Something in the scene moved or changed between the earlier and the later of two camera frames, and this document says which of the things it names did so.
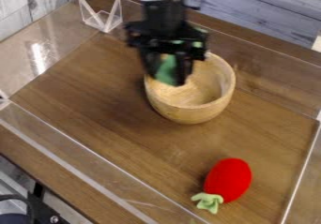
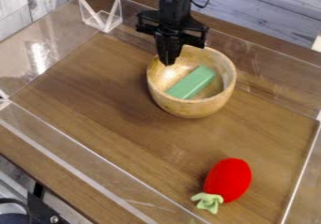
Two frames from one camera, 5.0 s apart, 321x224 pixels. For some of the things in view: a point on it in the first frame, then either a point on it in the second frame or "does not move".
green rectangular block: x=165 y=74 → x=190 y=82
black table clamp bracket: x=42 y=213 does not move
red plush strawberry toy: x=227 y=181 does not move
